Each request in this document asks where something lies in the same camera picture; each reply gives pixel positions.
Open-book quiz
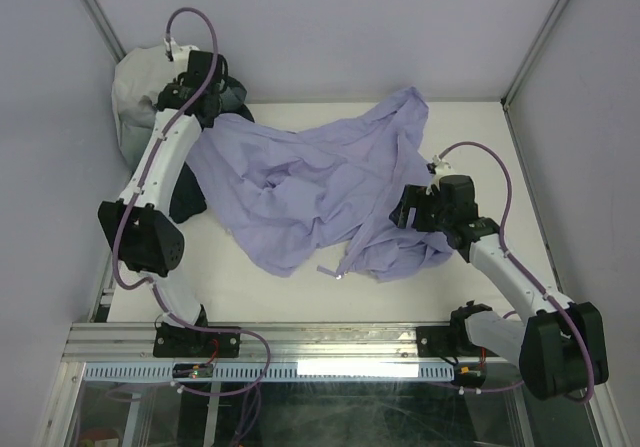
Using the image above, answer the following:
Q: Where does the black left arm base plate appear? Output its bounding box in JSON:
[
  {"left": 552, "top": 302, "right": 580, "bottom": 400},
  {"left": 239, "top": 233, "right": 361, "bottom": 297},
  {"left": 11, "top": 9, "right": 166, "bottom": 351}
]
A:
[{"left": 153, "top": 323, "right": 240, "bottom": 359}]

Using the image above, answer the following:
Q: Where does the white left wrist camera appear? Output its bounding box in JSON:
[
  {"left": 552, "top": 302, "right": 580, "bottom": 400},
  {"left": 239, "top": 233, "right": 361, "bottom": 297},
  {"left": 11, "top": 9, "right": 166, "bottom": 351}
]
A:
[{"left": 163, "top": 36, "right": 199, "bottom": 63}]

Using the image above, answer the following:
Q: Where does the grey and dark green jacket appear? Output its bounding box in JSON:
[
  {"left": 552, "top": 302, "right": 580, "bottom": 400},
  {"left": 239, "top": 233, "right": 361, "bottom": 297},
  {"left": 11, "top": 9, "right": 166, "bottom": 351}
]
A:
[{"left": 110, "top": 46, "right": 257, "bottom": 226}]

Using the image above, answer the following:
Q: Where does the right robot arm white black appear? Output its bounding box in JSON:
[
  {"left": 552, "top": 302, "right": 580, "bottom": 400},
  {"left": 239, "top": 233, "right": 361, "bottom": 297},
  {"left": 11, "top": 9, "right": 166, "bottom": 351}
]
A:
[{"left": 157, "top": 50, "right": 609, "bottom": 399}]

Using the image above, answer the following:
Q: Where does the aluminium corner post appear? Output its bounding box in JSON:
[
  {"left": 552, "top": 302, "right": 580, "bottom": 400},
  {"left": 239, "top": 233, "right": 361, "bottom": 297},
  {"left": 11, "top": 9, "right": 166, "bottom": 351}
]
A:
[
  {"left": 501, "top": 0, "right": 571, "bottom": 111},
  {"left": 80, "top": 0, "right": 126, "bottom": 63}
]

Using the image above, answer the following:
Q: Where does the grey slotted cable duct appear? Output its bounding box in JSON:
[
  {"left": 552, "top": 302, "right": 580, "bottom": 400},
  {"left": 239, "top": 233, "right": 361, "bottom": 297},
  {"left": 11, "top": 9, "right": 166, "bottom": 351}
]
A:
[{"left": 84, "top": 359, "right": 454, "bottom": 383}]

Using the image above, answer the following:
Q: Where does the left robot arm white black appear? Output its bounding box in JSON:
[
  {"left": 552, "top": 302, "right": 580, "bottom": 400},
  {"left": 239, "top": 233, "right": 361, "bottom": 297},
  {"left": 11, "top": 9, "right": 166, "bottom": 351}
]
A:
[{"left": 98, "top": 87, "right": 457, "bottom": 356}]

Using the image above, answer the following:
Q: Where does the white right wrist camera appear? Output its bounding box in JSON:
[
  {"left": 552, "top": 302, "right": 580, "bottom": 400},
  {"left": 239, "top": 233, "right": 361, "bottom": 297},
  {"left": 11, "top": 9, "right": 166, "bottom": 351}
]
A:
[{"left": 427, "top": 155, "right": 455, "bottom": 185}]

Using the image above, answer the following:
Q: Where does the aluminium left corner post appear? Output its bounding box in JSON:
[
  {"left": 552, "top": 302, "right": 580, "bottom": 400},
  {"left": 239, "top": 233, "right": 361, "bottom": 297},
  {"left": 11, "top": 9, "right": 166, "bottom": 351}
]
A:
[{"left": 80, "top": 0, "right": 126, "bottom": 63}]

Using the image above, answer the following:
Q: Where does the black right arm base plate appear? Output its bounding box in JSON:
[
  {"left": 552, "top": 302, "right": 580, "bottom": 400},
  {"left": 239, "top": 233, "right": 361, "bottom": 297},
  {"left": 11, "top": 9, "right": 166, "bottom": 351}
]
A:
[{"left": 415, "top": 325, "right": 482, "bottom": 359}]

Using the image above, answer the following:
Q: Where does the lavender purple jacket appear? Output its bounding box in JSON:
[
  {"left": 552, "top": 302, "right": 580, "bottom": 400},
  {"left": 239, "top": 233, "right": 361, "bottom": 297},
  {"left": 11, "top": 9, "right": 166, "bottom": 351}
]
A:
[{"left": 187, "top": 87, "right": 452, "bottom": 282}]

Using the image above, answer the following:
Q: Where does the aluminium right corner post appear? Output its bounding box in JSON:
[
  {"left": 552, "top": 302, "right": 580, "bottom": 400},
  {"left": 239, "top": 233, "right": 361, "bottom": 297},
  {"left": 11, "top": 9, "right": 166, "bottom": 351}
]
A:
[{"left": 501, "top": 0, "right": 571, "bottom": 111}]

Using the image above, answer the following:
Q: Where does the aluminium mounting rail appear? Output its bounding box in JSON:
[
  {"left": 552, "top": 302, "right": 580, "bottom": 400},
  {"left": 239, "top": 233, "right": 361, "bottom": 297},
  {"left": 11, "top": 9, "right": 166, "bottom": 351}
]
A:
[{"left": 61, "top": 320, "right": 600, "bottom": 366}]

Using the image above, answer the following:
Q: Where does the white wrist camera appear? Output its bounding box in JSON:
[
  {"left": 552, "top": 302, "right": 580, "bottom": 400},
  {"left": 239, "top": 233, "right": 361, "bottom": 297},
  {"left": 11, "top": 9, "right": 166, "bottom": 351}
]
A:
[
  {"left": 427, "top": 155, "right": 455, "bottom": 185},
  {"left": 163, "top": 36, "right": 199, "bottom": 63}
]

